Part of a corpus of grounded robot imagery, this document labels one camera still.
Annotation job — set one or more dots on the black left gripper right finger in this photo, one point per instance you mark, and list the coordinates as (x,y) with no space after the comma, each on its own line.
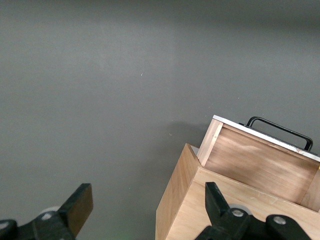
(215,202)

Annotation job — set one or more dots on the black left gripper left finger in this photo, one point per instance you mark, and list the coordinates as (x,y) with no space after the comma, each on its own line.
(80,202)

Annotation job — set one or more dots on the white-fronted wooden drawer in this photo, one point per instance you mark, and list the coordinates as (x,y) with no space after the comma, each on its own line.
(255,160)

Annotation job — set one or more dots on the wooden drawer cabinet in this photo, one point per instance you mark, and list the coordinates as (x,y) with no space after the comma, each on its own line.
(180,200)

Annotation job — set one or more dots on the dark grey table mat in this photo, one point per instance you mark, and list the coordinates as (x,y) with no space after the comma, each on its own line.
(87,87)

